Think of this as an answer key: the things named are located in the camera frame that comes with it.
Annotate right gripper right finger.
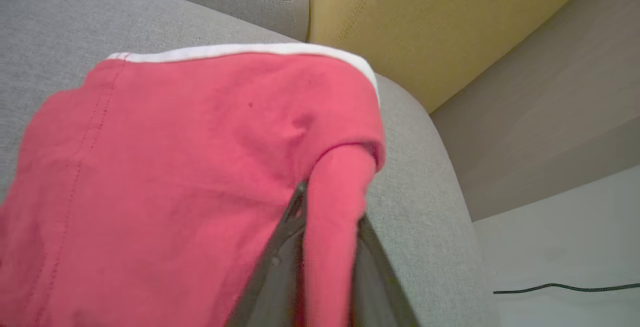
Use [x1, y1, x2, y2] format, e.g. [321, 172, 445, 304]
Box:
[352, 213, 422, 327]

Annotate yellow sofa backrest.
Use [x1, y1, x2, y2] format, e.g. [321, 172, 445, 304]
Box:
[306, 0, 601, 114]

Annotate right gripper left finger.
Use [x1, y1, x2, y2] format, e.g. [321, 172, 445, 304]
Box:
[225, 179, 307, 327]

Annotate black cable on floor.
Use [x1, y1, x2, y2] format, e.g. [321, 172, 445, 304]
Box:
[493, 282, 640, 296]

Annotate red Bulls basketball shorts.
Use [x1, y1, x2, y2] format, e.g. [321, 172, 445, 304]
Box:
[0, 43, 386, 327]

